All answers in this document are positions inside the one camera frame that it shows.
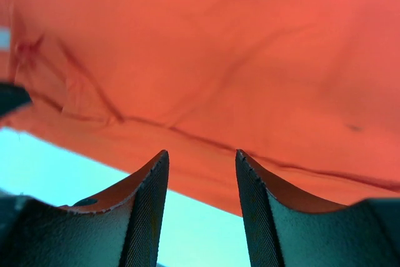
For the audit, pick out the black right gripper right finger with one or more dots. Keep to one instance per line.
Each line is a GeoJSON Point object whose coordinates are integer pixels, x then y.
{"type": "Point", "coordinates": [287, 226]}

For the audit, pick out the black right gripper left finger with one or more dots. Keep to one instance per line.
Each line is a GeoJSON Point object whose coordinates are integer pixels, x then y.
{"type": "Point", "coordinates": [119, 226]}

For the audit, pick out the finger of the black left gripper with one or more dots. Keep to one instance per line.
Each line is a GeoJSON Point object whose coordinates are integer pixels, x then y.
{"type": "Point", "coordinates": [13, 97]}

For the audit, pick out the orange t shirt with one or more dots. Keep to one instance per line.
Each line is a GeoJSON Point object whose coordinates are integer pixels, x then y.
{"type": "Point", "coordinates": [309, 88]}

